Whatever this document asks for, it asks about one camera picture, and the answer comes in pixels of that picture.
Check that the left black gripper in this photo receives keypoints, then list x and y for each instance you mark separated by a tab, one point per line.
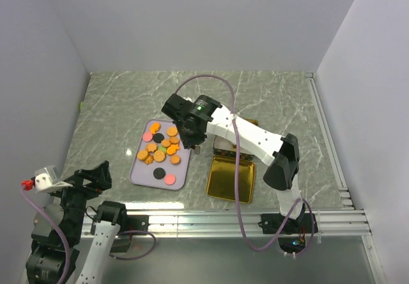
99	177

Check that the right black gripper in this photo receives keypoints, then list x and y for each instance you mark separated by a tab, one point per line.
189	142

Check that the round tan biscuit top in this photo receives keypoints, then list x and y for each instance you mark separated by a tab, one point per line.
172	131

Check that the round tan biscuit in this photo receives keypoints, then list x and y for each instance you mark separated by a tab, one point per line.
172	131
159	156
142	155

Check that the orange flower cookie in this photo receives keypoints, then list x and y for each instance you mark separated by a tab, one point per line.
174	140
151	147

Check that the orange round cookie bottom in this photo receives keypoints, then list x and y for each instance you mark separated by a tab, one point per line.
175	159

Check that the orange round cookie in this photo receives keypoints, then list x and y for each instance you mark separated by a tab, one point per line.
166	143
175	159

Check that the black sandwich cookie bottom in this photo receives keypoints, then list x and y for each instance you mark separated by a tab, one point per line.
159	173

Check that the black sandwich cookie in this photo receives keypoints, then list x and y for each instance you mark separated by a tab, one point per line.
159	173
158	137

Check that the metal tongs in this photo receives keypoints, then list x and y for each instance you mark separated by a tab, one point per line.
196	150

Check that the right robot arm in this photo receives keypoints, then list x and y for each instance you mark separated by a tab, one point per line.
279	153

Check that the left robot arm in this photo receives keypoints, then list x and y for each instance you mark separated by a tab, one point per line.
58	227

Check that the orange round cookie middle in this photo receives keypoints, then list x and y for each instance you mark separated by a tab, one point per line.
166	143

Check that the orange fish cookie right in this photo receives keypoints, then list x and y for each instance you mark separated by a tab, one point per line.
172	149

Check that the orange fish cookie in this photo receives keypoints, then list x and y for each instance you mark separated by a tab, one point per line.
172	149
155	127

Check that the white paper cup four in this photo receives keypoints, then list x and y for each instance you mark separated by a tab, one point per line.
223	144

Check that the orange fish cookie top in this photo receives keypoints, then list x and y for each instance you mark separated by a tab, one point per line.
155	127

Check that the black sandwich cookie top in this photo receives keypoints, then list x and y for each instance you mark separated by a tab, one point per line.
158	137

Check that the green cookie tin box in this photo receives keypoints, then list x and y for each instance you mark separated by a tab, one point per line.
244	154

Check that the green macaron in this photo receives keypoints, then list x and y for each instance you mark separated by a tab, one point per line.
161	148

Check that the pink sandwich cookie top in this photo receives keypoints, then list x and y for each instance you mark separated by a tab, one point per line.
147	136

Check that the pink sandwich cookie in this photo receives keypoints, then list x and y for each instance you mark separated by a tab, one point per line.
169	179
147	136

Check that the purple plastic tray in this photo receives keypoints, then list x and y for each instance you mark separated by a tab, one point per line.
142	174

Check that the orange swirl cookie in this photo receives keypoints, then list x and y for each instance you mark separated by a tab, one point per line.
149	159

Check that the pink sandwich cookie bottom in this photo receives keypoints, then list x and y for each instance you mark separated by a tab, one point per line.
169	179

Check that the gold tin lid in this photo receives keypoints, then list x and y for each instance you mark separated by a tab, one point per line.
221	179

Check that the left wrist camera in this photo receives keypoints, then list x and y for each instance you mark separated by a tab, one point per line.
46	180

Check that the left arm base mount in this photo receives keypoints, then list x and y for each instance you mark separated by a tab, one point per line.
123	241

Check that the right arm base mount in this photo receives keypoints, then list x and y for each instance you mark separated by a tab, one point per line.
296	228

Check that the aluminium rail frame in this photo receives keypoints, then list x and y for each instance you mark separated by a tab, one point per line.
199	239

